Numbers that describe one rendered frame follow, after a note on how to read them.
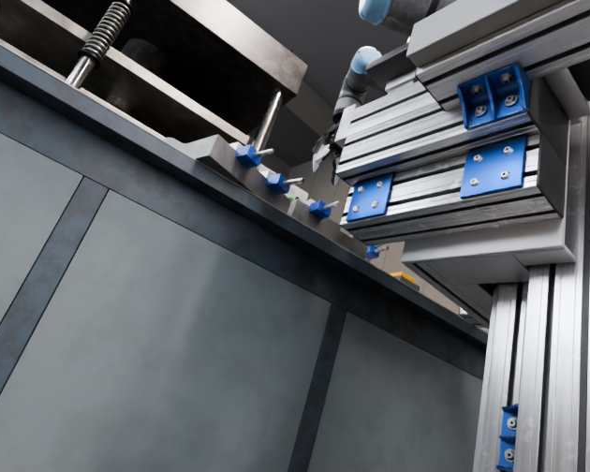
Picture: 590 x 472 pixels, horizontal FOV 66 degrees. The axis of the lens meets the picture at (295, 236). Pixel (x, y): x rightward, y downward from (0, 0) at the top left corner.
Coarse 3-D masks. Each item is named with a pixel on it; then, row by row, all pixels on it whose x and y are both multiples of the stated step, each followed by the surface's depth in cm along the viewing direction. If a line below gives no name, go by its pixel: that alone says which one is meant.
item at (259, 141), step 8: (272, 96) 216; (280, 96) 217; (272, 104) 214; (280, 104) 217; (264, 112) 214; (272, 112) 212; (264, 120) 210; (272, 120) 211; (264, 128) 208; (256, 136) 207; (264, 136) 207; (256, 144) 204; (264, 144) 207; (256, 168) 202
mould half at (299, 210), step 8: (296, 200) 117; (296, 208) 116; (304, 208) 118; (296, 216) 116; (304, 216) 117; (312, 216) 118; (312, 224) 118; (320, 224) 120; (328, 224) 121; (336, 224) 123; (320, 232) 119; (328, 232) 120; (336, 232) 122; (336, 240) 122; (344, 240) 123; (352, 240) 125; (352, 248) 124; (360, 248) 126; (360, 256) 125
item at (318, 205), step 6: (312, 204) 119; (318, 204) 116; (324, 204) 117; (330, 204) 115; (336, 204) 113; (312, 210) 118; (318, 210) 116; (324, 210) 117; (330, 210) 118; (318, 216) 119; (324, 216) 119
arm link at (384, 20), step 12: (372, 0) 90; (384, 0) 89; (396, 0) 89; (408, 0) 89; (420, 0) 89; (360, 12) 95; (372, 12) 92; (384, 12) 91; (396, 12) 90; (408, 12) 90; (420, 12) 90; (384, 24) 94; (396, 24) 93; (408, 24) 92; (408, 36) 96
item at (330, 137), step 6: (336, 114) 131; (342, 114) 130; (336, 120) 133; (336, 126) 126; (330, 132) 128; (336, 132) 127; (330, 138) 128; (330, 144) 127; (336, 144) 127; (330, 150) 129; (336, 150) 129
